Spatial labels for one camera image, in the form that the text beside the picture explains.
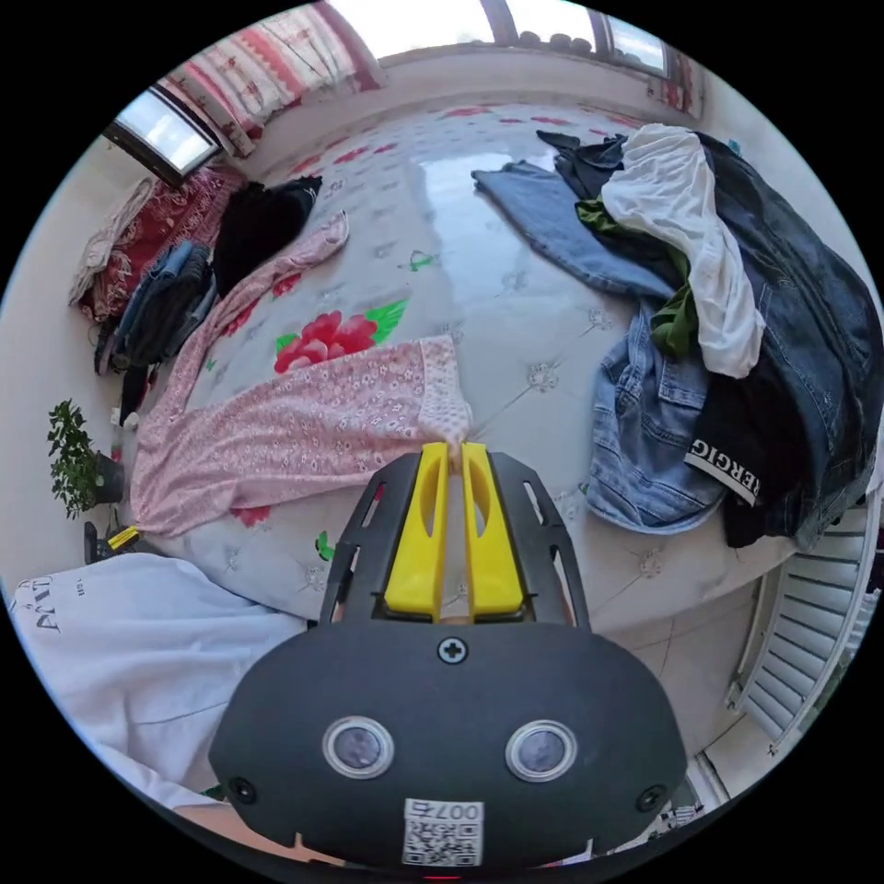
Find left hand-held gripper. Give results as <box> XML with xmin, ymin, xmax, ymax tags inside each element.
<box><xmin>82</xmin><ymin>520</ymin><xmax>142</xmax><ymax>566</ymax></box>

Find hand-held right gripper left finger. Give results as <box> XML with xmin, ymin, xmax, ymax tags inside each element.
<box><xmin>383</xmin><ymin>441</ymin><xmax>451</xmax><ymax>623</ymax></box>

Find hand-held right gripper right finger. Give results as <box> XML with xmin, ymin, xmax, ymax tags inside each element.
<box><xmin>460</xmin><ymin>441</ymin><xmax>527</xmax><ymax>621</ymax></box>

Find pink floral pants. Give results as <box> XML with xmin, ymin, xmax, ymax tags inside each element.
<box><xmin>126</xmin><ymin>209</ymin><xmax>475</xmax><ymax>541</ymax></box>

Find person's right hand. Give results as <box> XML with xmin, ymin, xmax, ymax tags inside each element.
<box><xmin>170</xmin><ymin>803</ymin><xmax>350</xmax><ymax>868</ymax></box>

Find green potted plant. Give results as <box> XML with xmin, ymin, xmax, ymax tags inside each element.
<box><xmin>45</xmin><ymin>399</ymin><xmax>127</xmax><ymax>520</ymax></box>

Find pile of folded clothes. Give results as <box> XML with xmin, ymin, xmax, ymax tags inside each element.
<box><xmin>93</xmin><ymin>175</ymin><xmax>324</xmax><ymax>429</ymax></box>

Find red patterned blanket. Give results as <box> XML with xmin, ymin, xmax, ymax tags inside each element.
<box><xmin>67</xmin><ymin>164</ymin><xmax>244</xmax><ymax>326</ymax></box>

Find white radiator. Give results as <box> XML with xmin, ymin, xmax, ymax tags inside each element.
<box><xmin>728</xmin><ymin>494</ymin><xmax>884</xmax><ymax>758</ymax></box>

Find small window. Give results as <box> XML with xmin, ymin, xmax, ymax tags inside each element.
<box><xmin>101</xmin><ymin>87</ymin><xmax>224</xmax><ymax>189</ymax></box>

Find red and white curtain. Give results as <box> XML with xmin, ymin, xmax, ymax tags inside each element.
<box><xmin>157</xmin><ymin>5</ymin><xmax>388</xmax><ymax>157</ymax></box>

